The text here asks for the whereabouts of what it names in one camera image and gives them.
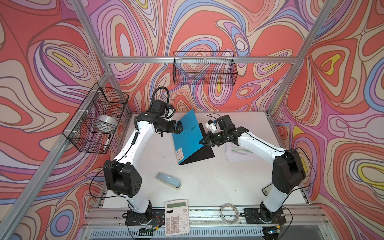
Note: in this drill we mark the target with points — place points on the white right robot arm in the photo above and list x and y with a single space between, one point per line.
287 167

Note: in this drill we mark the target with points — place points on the black wire basket left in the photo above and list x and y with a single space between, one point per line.
82 131

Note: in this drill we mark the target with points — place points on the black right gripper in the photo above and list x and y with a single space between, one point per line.
208 137

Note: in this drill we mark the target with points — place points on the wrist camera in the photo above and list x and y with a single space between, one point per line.
163 109
211 125

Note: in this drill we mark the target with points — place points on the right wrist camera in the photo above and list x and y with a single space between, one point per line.
211 125

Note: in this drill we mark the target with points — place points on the blue file folder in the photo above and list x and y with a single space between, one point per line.
187 143

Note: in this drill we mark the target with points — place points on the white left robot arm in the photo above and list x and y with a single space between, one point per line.
121 174

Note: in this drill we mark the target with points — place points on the black wire basket on wall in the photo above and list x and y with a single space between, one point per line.
207 68

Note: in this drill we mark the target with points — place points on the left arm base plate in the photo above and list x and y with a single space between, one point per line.
155 218

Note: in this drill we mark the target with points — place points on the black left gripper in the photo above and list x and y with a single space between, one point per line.
172 129

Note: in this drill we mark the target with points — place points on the green circuit board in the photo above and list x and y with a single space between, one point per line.
147 231

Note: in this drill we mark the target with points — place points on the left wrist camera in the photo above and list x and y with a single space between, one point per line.
163 109

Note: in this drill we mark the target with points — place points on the printed paper sheets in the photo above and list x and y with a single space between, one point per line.
235 153

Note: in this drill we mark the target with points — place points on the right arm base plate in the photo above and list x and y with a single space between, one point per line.
257 216

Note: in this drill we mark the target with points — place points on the black grey stapler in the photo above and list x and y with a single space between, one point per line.
266 190

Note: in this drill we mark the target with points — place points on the white calculator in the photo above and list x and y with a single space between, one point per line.
177 218

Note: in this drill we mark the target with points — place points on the white marker pen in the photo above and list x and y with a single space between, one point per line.
106 144

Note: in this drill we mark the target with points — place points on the silver tape roll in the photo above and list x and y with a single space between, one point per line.
106 121

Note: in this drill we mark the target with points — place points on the light blue stapler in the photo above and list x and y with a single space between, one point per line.
169 181

